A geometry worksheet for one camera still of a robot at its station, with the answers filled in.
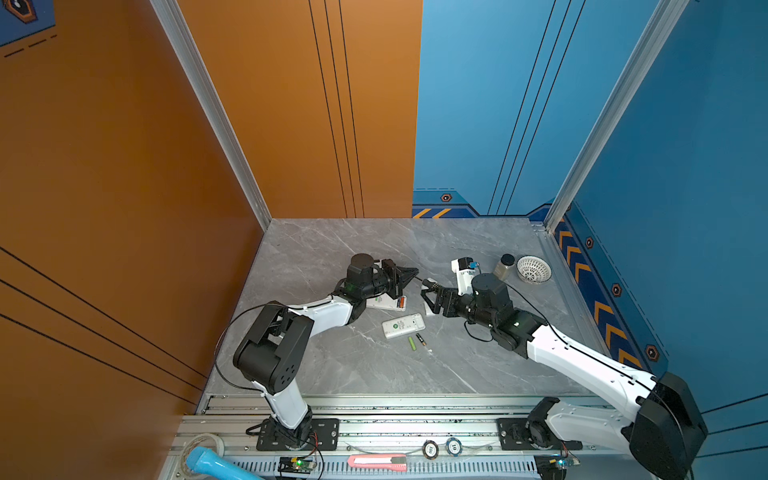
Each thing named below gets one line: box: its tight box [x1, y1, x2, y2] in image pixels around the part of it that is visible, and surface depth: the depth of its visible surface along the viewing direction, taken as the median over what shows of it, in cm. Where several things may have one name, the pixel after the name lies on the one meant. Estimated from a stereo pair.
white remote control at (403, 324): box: [382, 313, 426, 339], surface depth 93 cm
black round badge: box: [422, 440, 439, 460], surface depth 73 cm
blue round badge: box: [445, 437, 463, 457], surface depth 74 cm
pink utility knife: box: [347, 454, 408, 472], surface depth 71 cm
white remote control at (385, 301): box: [366, 293, 407, 311], surface depth 98 cm
